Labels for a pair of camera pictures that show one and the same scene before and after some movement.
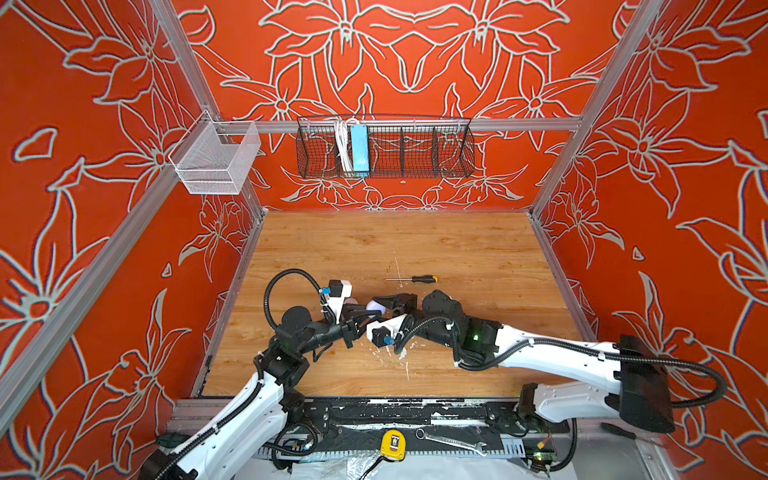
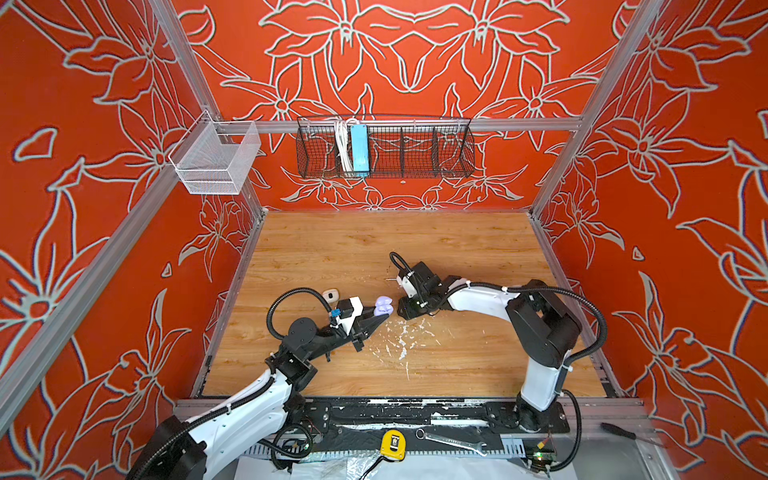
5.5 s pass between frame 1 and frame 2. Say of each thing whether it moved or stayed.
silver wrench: stayed
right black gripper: moved
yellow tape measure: stayed
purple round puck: stayed
